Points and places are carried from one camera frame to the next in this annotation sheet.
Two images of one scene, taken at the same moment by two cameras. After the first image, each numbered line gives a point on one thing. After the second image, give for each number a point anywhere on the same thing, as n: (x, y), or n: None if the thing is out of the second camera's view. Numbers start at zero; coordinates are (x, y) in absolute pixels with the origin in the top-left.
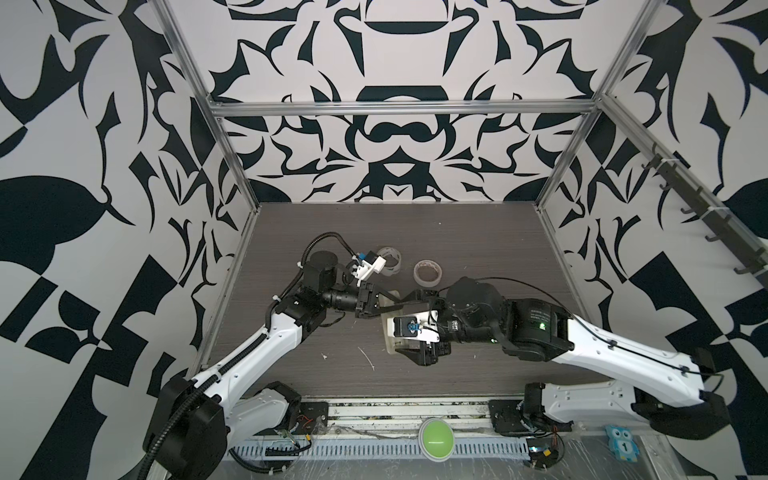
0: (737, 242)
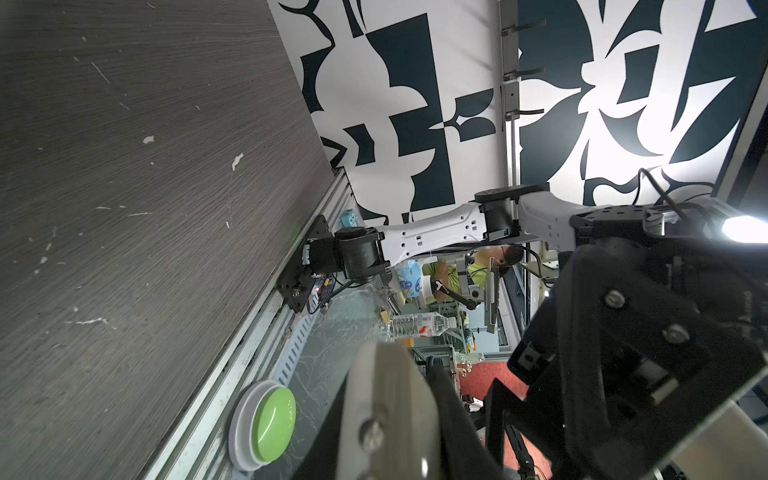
0: (510, 71)
